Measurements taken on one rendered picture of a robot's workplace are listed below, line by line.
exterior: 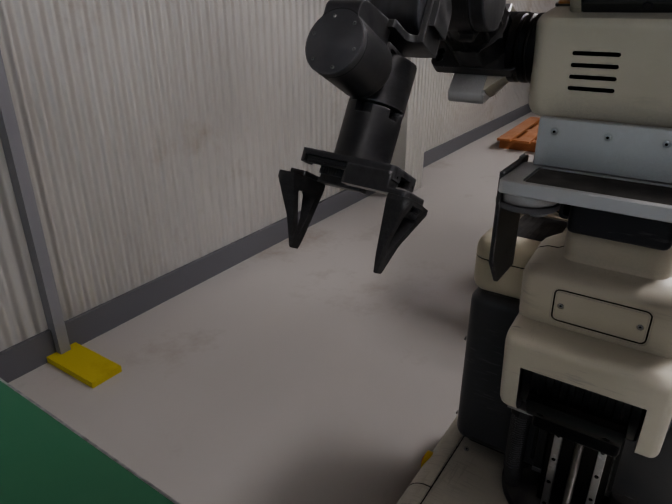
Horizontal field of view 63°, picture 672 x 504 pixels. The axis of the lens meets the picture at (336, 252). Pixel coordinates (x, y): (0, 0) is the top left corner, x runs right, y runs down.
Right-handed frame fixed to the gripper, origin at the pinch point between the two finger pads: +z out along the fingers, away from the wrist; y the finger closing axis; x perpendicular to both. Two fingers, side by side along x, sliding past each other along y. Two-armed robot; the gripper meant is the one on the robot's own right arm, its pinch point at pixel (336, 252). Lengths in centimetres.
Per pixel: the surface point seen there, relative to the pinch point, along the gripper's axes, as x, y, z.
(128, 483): -22.5, 1.4, 16.9
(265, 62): 171, -149, -74
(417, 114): 301, -115, -95
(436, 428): 126, -10, 49
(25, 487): -25.5, -3.9, 18.7
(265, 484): 86, -44, 71
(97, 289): 108, -151, 45
